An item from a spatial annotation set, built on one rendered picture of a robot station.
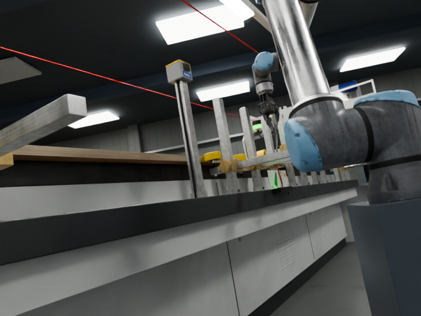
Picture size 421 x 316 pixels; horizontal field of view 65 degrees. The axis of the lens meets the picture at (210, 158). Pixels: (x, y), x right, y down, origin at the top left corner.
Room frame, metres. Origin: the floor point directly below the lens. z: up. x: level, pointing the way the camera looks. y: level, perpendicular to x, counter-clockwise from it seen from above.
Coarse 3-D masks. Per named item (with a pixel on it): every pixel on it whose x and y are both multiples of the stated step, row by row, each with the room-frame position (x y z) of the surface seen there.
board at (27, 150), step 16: (16, 160) 0.87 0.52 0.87; (32, 160) 0.90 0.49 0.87; (48, 160) 0.93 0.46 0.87; (64, 160) 0.97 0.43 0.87; (80, 160) 1.01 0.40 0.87; (96, 160) 1.05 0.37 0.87; (112, 160) 1.10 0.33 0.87; (128, 160) 1.15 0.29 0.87; (144, 160) 1.20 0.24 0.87; (160, 160) 1.27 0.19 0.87; (176, 160) 1.35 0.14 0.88
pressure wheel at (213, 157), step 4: (212, 152) 1.48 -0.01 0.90; (216, 152) 1.48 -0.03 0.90; (220, 152) 1.50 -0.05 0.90; (204, 156) 1.50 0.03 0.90; (208, 156) 1.48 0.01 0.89; (212, 156) 1.48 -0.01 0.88; (216, 156) 1.48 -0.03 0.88; (220, 156) 1.50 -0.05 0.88; (208, 160) 1.49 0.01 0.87; (212, 160) 1.52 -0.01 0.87; (216, 160) 1.54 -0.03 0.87; (216, 176) 1.52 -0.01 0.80
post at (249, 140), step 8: (240, 112) 1.63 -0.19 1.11; (248, 112) 1.64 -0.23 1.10; (248, 120) 1.62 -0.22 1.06; (248, 128) 1.62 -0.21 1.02; (248, 136) 1.62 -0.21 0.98; (248, 144) 1.63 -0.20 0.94; (248, 152) 1.63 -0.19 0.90; (256, 152) 1.64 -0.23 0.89; (256, 176) 1.62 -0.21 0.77; (256, 184) 1.63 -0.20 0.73
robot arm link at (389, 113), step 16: (368, 96) 0.82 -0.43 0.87; (384, 96) 0.80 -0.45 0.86; (400, 96) 0.79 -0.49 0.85; (368, 112) 0.81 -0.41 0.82; (384, 112) 0.80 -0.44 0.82; (400, 112) 0.79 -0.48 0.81; (416, 112) 0.80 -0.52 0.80; (368, 128) 0.80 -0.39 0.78; (384, 128) 0.79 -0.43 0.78; (400, 128) 0.79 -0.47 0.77; (416, 128) 0.79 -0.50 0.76; (368, 144) 0.81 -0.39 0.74; (384, 144) 0.81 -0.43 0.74; (400, 144) 0.80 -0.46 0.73; (416, 144) 0.79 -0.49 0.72; (368, 160) 0.85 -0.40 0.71; (384, 160) 0.82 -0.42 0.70
